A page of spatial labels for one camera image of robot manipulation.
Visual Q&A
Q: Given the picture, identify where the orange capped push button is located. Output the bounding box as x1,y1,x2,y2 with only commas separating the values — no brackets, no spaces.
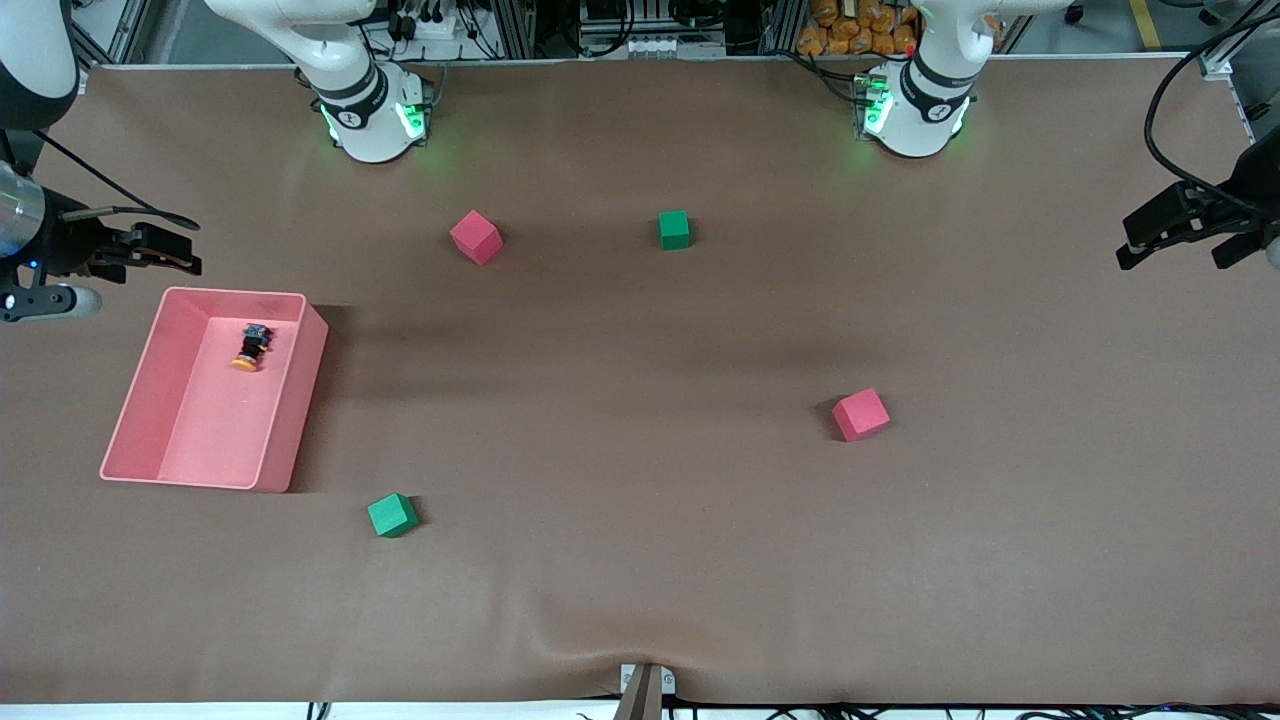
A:
232,322,274,373

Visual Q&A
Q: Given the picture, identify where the pink foam cube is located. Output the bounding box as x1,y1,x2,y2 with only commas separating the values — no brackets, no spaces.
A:
449,210,504,267
832,388,892,443

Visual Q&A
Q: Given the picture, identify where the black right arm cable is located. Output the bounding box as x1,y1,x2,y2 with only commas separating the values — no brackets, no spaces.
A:
30,130,201,233

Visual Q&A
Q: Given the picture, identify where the white power strip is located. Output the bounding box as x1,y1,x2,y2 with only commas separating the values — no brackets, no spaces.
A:
393,8,458,41

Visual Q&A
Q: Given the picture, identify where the pink plastic bin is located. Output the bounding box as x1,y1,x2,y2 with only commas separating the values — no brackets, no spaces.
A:
99,287,330,494

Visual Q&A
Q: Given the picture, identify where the brown table mat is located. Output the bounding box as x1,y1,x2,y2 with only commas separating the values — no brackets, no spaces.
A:
0,55,1280,706

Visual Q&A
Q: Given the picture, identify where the aluminium frame post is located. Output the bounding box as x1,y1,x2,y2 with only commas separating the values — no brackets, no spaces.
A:
497,0,538,58
1198,0,1280,81
85,0,151,66
760,0,806,56

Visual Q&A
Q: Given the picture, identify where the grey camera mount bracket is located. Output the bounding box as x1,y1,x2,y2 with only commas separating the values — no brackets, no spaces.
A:
612,662,677,720

